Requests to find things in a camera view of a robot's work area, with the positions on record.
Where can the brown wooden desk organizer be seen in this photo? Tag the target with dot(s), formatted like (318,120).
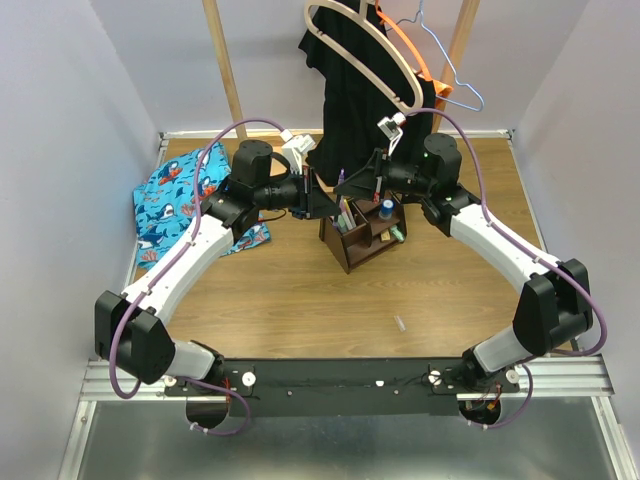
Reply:
(363,243)

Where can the black hanging garment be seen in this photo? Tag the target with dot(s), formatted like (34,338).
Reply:
(352,107)

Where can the small clear tube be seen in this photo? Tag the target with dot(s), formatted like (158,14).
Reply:
(400,323)

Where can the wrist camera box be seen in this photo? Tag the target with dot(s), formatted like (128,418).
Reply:
(392,129)
(295,149)

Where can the blue wire hanger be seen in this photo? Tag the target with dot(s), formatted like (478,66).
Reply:
(449,76)

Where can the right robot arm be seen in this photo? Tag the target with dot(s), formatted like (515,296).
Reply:
(552,308)

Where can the blue shark print cloth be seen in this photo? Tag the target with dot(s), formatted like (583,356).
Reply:
(164,205)

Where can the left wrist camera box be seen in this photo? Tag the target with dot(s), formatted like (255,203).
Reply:
(295,149)

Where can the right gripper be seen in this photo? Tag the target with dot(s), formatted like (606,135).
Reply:
(366,183)

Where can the beige wooden hanger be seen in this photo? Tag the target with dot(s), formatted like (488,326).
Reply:
(368,42)

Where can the yellow white marker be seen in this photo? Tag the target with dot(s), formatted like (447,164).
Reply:
(352,226)

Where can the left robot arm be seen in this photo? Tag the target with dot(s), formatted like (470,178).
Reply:
(131,327)

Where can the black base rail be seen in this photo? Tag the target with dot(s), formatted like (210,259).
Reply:
(345,386)

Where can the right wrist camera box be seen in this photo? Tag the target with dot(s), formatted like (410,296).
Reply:
(392,129)

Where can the blue small bottle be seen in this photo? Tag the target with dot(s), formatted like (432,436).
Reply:
(386,210)

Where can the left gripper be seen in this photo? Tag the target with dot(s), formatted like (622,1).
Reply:
(313,200)

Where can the orange plastic hanger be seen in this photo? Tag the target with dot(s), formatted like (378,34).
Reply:
(415,60)

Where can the mint green highlighter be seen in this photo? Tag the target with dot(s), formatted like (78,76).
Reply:
(343,223)

